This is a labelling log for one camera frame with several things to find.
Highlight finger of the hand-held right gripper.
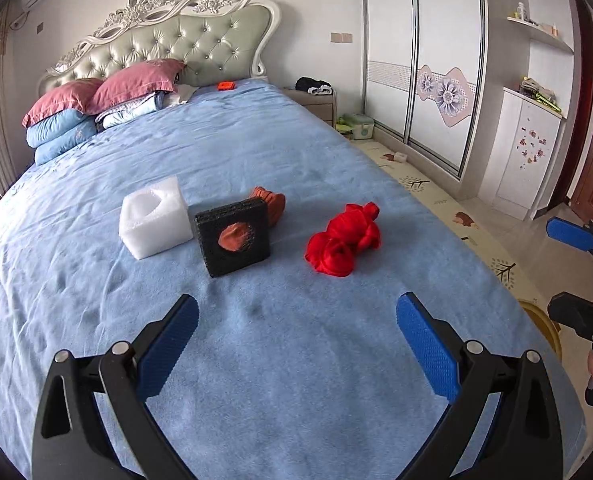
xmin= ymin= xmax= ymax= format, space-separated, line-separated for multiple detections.
xmin=547 ymin=292 xmax=593 ymax=356
xmin=546 ymin=216 xmax=593 ymax=281

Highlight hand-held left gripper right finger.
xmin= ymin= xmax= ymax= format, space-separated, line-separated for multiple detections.
xmin=396 ymin=291 xmax=564 ymax=480

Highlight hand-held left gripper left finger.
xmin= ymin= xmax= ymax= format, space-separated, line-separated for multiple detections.
xmin=30 ymin=294 xmax=200 ymax=480

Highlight yellow round bin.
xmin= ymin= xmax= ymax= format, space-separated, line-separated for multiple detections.
xmin=517 ymin=299 xmax=563 ymax=361

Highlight white cabinet with stickers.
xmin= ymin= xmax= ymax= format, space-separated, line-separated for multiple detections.
xmin=477 ymin=86 xmax=567 ymax=221

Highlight black foam square with hole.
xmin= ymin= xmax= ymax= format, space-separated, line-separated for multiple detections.
xmin=194 ymin=197 xmax=272 ymax=278

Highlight white foam block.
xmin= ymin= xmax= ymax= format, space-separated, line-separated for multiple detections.
xmin=119 ymin=175 xmax=194 ymax=261

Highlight red cloth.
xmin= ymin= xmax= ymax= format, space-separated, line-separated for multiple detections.
xmin=305 ymin=201 xmax=382 ymax=277

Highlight patterned play mat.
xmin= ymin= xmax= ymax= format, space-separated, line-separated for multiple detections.
xmin=349 ymin=137 xmax=563 ymax=361

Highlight light blue folded quilt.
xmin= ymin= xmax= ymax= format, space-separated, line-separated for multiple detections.
xmin=26 ymin=108 xmax=98 ymax=148
xmin=34 ymin=130 xmax=100 ymax=166

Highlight green white storage box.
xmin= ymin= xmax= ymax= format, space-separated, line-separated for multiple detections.
xmin=343 ymin=112 xmax=375 ymax=141

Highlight patterned grey-blue folded quilt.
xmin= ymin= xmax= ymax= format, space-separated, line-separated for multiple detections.
xmin=96 ymin=91 xmax=178 ymax=131

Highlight white sliding-door wardrobe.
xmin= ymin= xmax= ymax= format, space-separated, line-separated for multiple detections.
xmin=361 ymin=0 xmax=489 ymax=181

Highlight white cloth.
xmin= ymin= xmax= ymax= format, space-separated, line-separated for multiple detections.
xmin=169 ymin=85 xmax=200 ymax=106

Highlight grey nightstand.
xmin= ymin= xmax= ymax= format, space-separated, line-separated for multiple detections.
xmin=282 ymin=87 xmax=338 ymax=128

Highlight pink pillow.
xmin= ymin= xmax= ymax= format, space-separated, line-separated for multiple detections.
xmin=22 ymin=78 xmax=104 ymax=128
xmin=85 ymin=58 xmax=187 ymax=116

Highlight black clothes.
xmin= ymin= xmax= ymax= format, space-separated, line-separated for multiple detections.
xmin=295 ymin=76 xmax=334 ymax=97

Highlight tufted green white headboard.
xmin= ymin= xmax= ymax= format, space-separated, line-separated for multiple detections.
xmin=39 ymin=0 xmax=282 ymax=93

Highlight white curved wall shelf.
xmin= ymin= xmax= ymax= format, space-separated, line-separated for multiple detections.
xmin=507 ymin=15 xmax=575 ymax=53

